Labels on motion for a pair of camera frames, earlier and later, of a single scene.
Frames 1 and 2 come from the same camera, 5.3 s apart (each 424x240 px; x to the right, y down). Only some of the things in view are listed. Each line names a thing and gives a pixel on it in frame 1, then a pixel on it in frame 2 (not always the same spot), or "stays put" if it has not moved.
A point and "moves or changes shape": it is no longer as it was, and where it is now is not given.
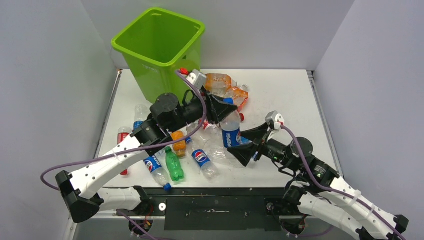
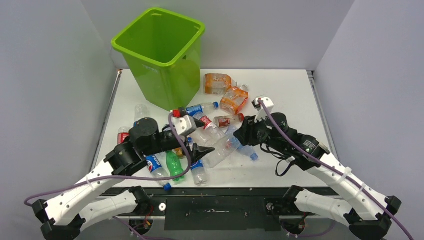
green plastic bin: (157, 44) stays put
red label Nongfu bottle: (123, 133) stays put
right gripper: (257, 135) → (245, 133)
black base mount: (212, 208) stays put
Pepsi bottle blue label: (209, 169) → (199, 174)
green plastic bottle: (176, 172) stays put
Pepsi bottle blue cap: (158, 172) stays put
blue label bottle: (231, 134) moves or changes shape
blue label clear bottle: (140, 115) stays put
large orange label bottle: (219, 84) stays put
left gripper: (217, 109) → (198, 151)
